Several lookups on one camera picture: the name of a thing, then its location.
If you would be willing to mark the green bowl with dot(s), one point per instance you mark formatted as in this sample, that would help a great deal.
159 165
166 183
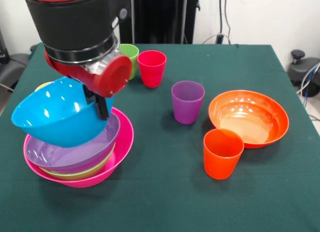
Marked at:
82 176

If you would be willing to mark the blue bowl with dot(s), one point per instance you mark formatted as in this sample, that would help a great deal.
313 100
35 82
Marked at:
55 116

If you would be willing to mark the black plug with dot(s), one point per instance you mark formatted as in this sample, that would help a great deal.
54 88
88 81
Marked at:
219 39

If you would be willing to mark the orange cup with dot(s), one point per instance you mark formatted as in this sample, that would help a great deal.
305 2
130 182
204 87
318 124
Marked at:
221 161

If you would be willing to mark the pink bowl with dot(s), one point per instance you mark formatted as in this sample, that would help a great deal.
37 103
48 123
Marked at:
122 141

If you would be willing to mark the black equipment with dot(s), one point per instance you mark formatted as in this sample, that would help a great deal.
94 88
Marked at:
17 61

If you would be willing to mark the yellow cup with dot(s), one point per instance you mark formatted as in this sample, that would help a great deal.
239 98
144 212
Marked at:
41 87

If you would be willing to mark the purple cup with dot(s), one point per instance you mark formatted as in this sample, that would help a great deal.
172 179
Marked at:
187 109

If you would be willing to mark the green cup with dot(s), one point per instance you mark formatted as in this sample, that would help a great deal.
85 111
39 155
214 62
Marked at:
133 73
132 52

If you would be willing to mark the orange bowl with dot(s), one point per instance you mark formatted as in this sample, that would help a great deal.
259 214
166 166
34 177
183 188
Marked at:
250 116

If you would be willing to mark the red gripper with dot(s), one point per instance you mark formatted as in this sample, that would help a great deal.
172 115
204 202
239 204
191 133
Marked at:
112 76

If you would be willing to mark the purple bowl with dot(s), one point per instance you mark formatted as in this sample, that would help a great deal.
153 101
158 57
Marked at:
75 159

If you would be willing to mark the red cup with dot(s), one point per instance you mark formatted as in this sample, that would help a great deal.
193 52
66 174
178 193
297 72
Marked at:
151 71

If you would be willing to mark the dark green tablecloth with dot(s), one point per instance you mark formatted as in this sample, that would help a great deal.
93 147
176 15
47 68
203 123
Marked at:
262 192

